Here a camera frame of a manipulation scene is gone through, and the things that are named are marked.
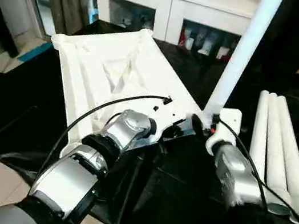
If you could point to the white plastic table leg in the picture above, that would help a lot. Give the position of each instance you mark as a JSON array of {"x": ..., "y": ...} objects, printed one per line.
[
  {"x": 259, "y": 137},
  {"x": 240, "y": 55},
  {"x": 274, "y": 151},
  {"x": 292, "y": 154}
]

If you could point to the white plastic table top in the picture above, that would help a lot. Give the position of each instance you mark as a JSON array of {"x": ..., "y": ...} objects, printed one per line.
[{"x": 92, "y": 73}]

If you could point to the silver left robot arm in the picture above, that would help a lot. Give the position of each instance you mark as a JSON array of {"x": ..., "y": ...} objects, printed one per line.
[{"x": 68, "y": 179}]

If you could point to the black mat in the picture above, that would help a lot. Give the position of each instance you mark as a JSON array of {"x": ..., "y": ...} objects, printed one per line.
[{"x": 175, "y": 195}]

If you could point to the red bottle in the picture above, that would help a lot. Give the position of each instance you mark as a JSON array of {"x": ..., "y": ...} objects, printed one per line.
[{"x": 182, "y": 36}]

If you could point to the teal floor strip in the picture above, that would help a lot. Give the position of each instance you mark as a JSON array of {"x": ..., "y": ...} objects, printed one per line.
[{"x": 35, "y": 51}]

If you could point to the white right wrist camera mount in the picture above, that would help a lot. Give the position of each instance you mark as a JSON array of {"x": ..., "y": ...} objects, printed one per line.
[{"x": 230, "y": 123}]

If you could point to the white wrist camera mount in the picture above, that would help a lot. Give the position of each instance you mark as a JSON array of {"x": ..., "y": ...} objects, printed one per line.
[
  {"x": 166, "y": 115},
  {"x": 230, "y": 123}
]

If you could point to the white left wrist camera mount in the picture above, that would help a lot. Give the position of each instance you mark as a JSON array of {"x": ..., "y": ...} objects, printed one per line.
[{"x": 166, "y": 115}]

